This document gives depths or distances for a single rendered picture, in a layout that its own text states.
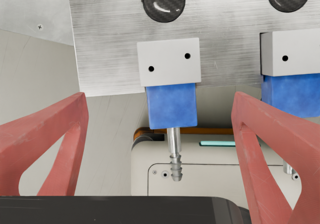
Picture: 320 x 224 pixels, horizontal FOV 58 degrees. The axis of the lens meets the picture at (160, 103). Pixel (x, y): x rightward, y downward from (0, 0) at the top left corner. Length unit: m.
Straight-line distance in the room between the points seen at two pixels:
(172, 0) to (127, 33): 0.05
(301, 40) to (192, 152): 0.68
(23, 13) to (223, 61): 0.22
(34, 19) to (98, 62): 0.11
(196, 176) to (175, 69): 0.70
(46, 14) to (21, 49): 0.90
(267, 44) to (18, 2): 0.25
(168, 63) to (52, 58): 0.98
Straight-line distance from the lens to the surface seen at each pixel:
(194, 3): 0.27
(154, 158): 0.89
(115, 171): 1.22
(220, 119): 1.17
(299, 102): 0.28
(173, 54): 0.24
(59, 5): 0.34
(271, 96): 0.27
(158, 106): 0.25
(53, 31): 0.34
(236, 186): 0.95
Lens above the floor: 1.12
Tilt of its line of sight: 81 degrees down
